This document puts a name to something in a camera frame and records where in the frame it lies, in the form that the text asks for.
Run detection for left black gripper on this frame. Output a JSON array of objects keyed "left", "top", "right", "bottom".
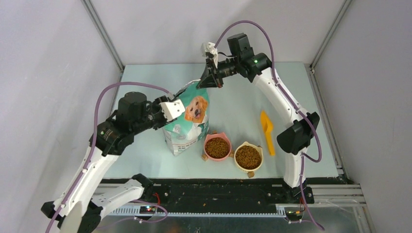
[{"left": 132, "top": 95, "right": 171, "bottom": 135}]

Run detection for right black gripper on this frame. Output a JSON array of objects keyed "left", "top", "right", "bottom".
[{"left": 197, "top": 55, "right": 241, "bottom": 88}]

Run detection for green dog food bag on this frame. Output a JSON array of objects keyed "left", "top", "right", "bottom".
[{"left": 162, "top": 81, "right": 210, "bottom": 156}]

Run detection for orange plastic food scoop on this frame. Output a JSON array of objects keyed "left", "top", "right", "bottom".
[{"left": 260, "top": 110, "right": 275, "bottom": 156}]

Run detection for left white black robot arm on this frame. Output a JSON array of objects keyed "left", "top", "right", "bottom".
[{"left": 41, "top": 92, "right": 184, "bottom": 233}]

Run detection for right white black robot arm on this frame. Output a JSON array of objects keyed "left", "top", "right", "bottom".
[{"left": 196, "top": 33, "right": 320, "bottom": 203}]

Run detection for pink cat-ear pet bowl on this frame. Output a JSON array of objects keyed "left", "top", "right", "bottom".
[{"left": 202, "top": 132, "right": 234, "bottom": 162}]

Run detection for yellow cat-ear pet bowl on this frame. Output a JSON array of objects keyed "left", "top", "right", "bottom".
[{"left": 234, "top": 142, "right": 263, "bottom": 178}]

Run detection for kibble in pink bowl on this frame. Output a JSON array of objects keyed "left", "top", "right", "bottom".
[{"left": 205, "top": 137, "right": 230, "bottom": 159}]

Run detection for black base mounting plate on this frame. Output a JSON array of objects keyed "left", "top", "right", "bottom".
[{"left": 140, "top": 178, "right": 314, "bottom": 214}]

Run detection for kibble in yellow bowl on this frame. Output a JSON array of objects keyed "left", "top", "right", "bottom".
[{"left": 235, "top": 146, "right": 262, "bottom": 170}]

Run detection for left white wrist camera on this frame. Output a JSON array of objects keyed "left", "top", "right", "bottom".
[{"left": 159, "top": 99, "right": 186, "bottom": 122}]

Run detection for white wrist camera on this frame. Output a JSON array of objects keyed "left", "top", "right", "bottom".
[
  {"left": 201, "top": 42, "right": 219, "bottom": 68},
  {"left": 159, "top": 99, "right": 186, "bottom": 122}
]

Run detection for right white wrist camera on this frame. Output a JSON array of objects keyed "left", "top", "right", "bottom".
[{"left": 201, "top": 42, "right": 219, "bottom": 68}]

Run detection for left corner aluminium post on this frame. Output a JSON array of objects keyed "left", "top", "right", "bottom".
[{"left": 81, "top": 0, "right": 125, "bottom": 72}]

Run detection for corner aluminium post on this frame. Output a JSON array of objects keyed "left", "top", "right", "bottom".
[
  {"left": 309, "top": 0, "right": 353, "bottom": 70},
  {"left": 81, "top": 0, "right": 125, "bottom": 72}
]

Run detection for right corner aluminium post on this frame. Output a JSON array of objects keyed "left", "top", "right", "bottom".
[{"left": 309, "top": 0, "right": 353, "bottom": 70}]

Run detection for aluminium frame rail base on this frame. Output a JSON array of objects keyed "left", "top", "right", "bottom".
[{"left": 73, "top": 183, "right": 374, "bottom": 233}]

